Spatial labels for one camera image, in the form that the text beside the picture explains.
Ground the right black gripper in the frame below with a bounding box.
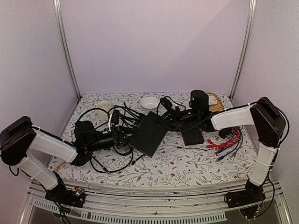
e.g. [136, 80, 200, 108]
[154, 106, 200, 132]

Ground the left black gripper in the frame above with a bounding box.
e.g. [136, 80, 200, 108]
[86, 126, 140, 153]

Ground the black cable bundle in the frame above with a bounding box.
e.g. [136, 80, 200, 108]
[71, 99, 169, 174]

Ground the black network switch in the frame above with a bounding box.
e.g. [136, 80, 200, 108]
[128, 112, 168, 158]
[182, 128, 204, 146]

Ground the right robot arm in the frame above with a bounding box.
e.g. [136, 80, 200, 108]
[167, 90, 290, 186]

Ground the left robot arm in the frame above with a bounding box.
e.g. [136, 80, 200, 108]
[0, 116, 129, 203]

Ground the cream ceramic mug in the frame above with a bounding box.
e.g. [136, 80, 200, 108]
[94, 100, 112, 121]

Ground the white ceramic bowl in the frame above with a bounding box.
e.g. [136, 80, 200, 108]
[140, 97, 159, 110]

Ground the white small box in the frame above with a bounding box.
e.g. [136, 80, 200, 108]
[209, 96, 218, 105]

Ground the woven bamboo tray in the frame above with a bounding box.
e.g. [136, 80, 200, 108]
[207, 93, 225, 112]

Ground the black power adapter right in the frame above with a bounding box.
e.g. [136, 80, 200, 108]
[219, 128, 232, 139]

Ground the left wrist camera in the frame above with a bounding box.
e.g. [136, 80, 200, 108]
[108, 110, 120, 132]

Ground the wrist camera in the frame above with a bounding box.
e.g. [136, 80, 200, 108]
[108, 110, 120, 132]
[160, 97, 172, 110]

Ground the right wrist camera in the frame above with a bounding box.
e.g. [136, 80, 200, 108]
[160, 97, 172, 110]

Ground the thin black power cord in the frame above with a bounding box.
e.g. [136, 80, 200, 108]
[176, 146, 212, 151]

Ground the blue ethernet cable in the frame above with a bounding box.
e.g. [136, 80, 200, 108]
[214, 140, 236, 155]

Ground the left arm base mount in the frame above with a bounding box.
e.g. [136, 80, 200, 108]
[45, 185, 86, 208]

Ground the front aluminium rail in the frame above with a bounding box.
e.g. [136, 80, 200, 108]
[22, 181, 292, 224]

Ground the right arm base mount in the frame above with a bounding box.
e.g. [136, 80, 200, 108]
[224, 180, 266, 219]

